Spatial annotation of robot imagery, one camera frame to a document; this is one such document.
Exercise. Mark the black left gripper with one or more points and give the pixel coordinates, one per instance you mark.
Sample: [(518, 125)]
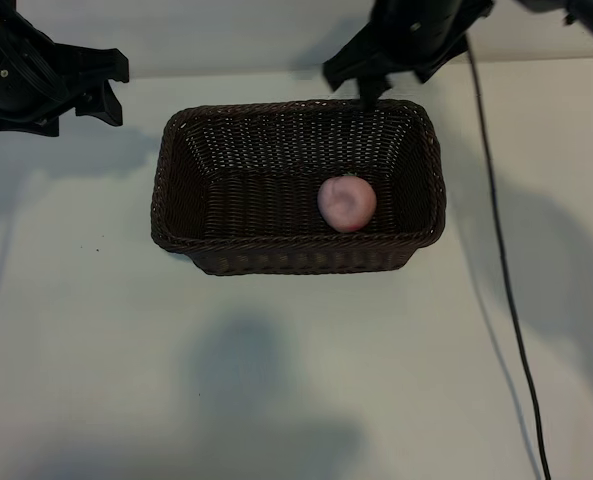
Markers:
[(11, 70)]

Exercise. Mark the pink peach with green stem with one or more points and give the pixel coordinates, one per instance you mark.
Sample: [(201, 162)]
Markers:
[(347, 202)]

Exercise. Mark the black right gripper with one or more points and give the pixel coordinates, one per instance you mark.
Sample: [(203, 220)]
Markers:
[(416, 30)]

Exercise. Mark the dark brown woven basket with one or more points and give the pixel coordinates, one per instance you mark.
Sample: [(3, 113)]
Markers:
[(276, 235)]

